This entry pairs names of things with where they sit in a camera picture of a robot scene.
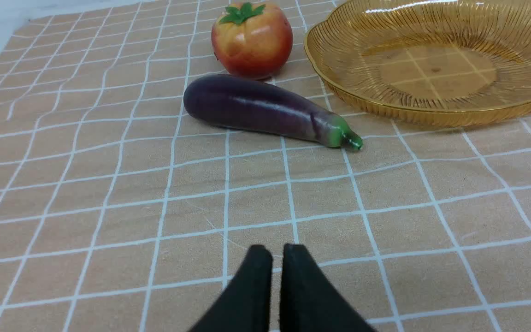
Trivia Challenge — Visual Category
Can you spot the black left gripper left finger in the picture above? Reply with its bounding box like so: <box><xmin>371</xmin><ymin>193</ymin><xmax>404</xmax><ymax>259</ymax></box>
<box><xmin>189</xmin><ymin>244</ymin><xmax>273</xmax><ymax>332</ymax></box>

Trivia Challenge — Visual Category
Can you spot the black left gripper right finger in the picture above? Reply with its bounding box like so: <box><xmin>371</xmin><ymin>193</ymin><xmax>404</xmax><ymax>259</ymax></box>
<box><xmin>279</xmin><ymin>243</ymin><xmax>375</xmax><ymax>332</ymax></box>

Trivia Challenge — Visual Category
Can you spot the purple toy eggplant green stem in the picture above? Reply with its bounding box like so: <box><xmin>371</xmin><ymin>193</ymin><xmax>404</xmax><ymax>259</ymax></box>
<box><xmin>183</xmin><ymin>74</ymin><xmax>363</xmax><ymax>151</ymax></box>

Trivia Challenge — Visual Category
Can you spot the red orange toy tomato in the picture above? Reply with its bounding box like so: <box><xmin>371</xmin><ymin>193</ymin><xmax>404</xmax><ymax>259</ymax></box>
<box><xmin>211</xmin><ymin>1</ymin><xmax>294</xmax><ymax>80</ymax></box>

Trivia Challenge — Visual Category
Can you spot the beige checked tablecloth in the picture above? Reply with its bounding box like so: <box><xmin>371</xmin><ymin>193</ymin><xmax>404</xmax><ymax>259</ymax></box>
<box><xmin>0</xmin><ymin>0</ymin><xmax>531</xmax><ymax>332</ymax></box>

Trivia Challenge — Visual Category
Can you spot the amber ribbed glass plate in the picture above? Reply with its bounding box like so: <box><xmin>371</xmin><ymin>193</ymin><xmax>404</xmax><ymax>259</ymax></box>
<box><xmin>304</xmin><ymin>0</ymin><xmax>531</xmax><ymax>127</ymax></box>

